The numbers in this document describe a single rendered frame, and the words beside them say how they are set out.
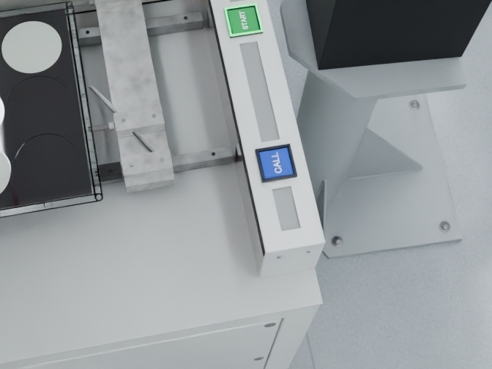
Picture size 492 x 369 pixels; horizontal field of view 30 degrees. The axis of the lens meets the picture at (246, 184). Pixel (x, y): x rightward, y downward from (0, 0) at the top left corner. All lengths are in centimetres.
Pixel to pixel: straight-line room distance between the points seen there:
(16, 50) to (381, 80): 64
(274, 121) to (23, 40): 46
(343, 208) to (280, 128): 100
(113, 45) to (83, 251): 36
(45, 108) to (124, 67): 15
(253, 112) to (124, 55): 27
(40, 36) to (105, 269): 41
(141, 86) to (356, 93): 38
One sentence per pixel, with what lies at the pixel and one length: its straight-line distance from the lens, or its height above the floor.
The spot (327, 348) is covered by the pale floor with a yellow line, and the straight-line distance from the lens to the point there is 234.
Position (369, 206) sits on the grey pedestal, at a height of 1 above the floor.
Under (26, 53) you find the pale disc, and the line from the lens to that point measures 161.
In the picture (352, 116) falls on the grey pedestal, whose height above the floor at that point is 56.
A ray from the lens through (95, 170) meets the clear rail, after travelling 149.
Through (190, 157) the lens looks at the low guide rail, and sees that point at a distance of 155.
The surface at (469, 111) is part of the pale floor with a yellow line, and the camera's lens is 265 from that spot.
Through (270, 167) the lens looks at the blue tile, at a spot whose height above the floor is 96.
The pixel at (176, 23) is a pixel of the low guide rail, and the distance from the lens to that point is 167.
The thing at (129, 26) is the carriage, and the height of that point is 88.
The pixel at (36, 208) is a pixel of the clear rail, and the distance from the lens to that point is 148.
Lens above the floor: 228
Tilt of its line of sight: 68 degrees down
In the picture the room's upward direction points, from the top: 8 degrees clockwise
